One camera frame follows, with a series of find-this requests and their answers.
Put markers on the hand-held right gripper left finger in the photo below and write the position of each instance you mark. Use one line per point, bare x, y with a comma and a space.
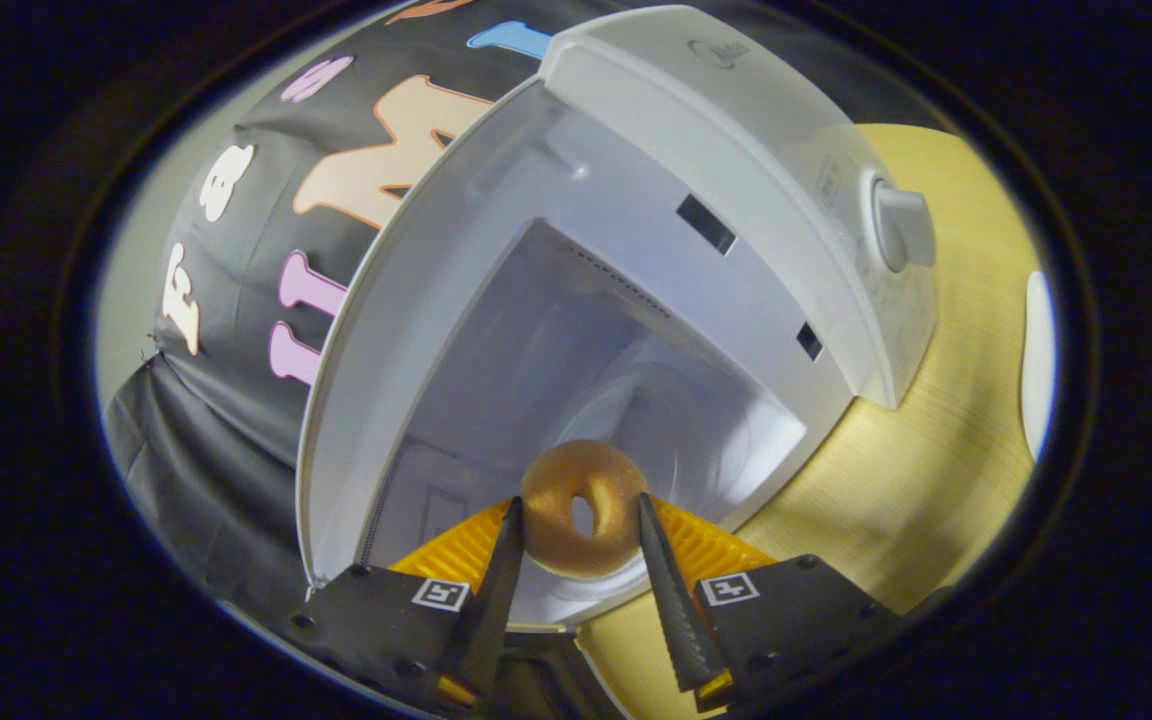
488, 620

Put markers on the brown glazed doughnut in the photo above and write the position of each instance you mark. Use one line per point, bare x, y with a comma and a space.
576, 465

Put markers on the white microwave oven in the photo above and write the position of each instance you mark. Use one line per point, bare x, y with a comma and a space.
756, 200

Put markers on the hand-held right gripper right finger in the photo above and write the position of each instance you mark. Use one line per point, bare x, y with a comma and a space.
681, 620

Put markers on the white oblong plate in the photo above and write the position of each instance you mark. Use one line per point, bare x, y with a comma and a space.
1038, 370

